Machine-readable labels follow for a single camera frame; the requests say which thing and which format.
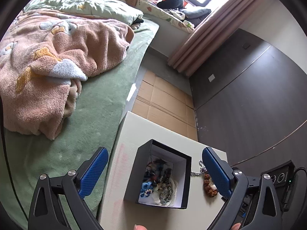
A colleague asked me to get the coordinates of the flattened cardboard sheet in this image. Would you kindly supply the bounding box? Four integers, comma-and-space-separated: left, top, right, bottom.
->
132, 70, 198, 142

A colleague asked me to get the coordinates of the brown bead bracelet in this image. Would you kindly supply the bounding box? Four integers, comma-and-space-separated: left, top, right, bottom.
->
203, 171, 219, 197

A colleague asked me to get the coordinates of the white paper strip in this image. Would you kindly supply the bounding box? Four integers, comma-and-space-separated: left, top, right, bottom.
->
127, 83, 136, 102

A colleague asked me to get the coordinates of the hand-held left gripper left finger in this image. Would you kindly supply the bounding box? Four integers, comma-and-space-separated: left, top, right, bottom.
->
28, 147, 109, 230

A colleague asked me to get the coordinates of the dark wood wardrobe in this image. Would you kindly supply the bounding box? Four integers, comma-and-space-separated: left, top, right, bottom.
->
188, 28, 307, 197

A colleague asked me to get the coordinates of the black bag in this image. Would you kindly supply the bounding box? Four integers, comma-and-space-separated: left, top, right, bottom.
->
156, 0, 184, 10

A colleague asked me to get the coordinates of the grey pillow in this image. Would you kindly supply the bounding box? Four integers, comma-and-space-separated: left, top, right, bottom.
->
180, 8, 212, 27

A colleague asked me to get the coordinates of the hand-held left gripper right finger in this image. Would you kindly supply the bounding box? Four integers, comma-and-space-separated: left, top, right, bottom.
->
202, 147, 283, 230

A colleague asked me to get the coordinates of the light green quilt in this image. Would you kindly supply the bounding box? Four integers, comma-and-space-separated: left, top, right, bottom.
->
23, 0, 144, 25

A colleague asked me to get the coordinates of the silver chain necklace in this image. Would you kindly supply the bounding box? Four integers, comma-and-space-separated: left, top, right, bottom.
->
191, 160, 208, 176

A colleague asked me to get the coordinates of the bed with green sheet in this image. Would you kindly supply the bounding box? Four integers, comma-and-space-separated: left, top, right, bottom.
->
0, 17, 160, 223

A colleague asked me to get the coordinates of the black box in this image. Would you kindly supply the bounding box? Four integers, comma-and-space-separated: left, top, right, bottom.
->
123, 139, 192, 209

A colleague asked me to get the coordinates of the pink fleece blanket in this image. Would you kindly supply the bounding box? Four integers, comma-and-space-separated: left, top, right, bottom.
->
0, 8, 135, 140

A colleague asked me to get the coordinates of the printed window seat cushion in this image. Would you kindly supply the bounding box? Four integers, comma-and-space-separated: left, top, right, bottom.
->
95, 0, 195, 30

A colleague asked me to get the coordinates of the pink curtain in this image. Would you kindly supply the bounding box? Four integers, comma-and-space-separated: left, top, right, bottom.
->
167, 0, 268, 77

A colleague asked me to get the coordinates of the pile of beaded bracelets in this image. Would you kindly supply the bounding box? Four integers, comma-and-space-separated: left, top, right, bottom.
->
139, 157, 177, 205

